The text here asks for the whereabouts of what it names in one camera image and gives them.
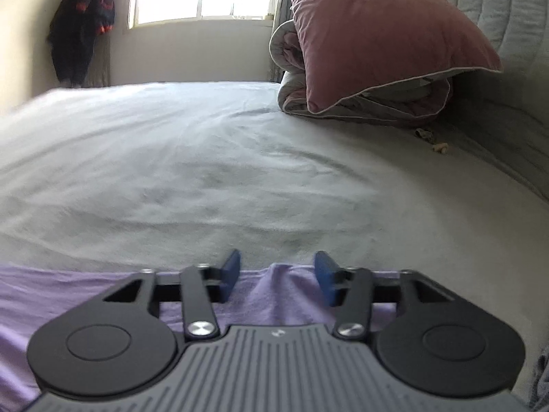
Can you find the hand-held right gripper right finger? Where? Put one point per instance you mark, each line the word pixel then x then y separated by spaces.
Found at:
pixel 327 274

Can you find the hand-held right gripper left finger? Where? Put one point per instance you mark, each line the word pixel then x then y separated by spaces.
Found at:
pixel 229 272

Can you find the lavender garment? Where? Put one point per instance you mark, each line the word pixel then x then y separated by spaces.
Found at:
pixel 266 296

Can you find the grey bed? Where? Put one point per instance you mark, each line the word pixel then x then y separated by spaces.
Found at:
pixel 193 171

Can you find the beige duvet tassel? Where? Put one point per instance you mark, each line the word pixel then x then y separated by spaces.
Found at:
pixel 435 141

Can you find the folded grey pink duvet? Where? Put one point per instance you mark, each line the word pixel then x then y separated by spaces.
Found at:
pixel 291 73

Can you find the pink velvet pillow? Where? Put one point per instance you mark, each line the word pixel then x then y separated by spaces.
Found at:
pixel 386 30

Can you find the grey curtain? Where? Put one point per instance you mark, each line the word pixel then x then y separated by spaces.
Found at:
pixel 278 8

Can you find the grey quilted headboard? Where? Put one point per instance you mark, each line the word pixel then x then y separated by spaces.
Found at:
pixel 510 73

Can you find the dark hanging jacket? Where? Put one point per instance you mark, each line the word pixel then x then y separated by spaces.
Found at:
pixel 79 25

